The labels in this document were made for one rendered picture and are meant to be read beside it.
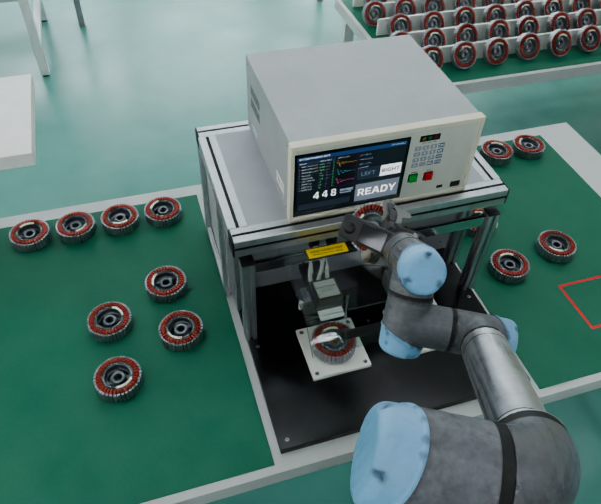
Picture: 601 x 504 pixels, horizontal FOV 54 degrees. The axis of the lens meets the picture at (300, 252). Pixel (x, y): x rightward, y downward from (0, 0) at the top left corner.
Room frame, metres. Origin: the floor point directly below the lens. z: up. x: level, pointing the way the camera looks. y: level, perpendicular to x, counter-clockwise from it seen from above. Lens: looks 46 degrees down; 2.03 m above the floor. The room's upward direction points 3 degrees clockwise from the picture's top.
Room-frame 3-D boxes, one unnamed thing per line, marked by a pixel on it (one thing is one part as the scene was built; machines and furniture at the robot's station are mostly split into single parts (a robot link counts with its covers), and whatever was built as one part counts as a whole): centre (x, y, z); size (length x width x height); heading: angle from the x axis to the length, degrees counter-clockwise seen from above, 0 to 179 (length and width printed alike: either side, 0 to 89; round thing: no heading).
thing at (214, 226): (1.17, 0.23, 0.91); 0.28 x 0.03 x 0.32; 19
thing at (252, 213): (1.20, -0.10, 1.09); 0.68 x 0.44 x 0.05; 109
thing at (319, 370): (0.86, -0.09, 0.78); 0.15 x 0.15 x 0.01; 19
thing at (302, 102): (1.21, -0.11, 1.22); 0.44 x 0.39 x 0.20; 109
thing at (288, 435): (0.92, -0.20, 0.76); 0.64 x 0.47 x 0.02; 109
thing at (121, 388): (0.75, 0.42, 0.77); 0.11 x 0.11 x 0.04
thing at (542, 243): (1.27, -0.77, 0.77); 0.11 x 0.11 x 0.04
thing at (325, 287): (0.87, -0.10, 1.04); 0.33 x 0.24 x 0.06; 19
